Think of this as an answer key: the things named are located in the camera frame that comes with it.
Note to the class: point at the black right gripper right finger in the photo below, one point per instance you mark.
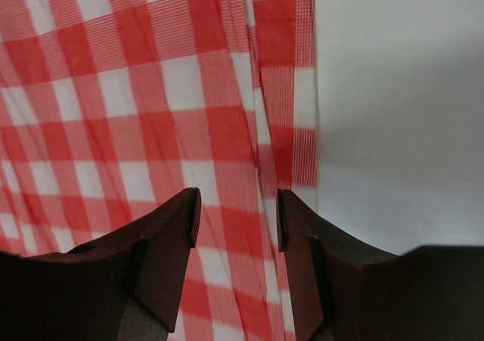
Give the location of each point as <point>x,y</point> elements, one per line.
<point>342,288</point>

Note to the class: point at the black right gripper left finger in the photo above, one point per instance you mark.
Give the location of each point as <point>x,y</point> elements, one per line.
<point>125,285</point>

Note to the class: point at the red white checkered cloth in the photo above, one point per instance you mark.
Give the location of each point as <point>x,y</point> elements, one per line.
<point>110,107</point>

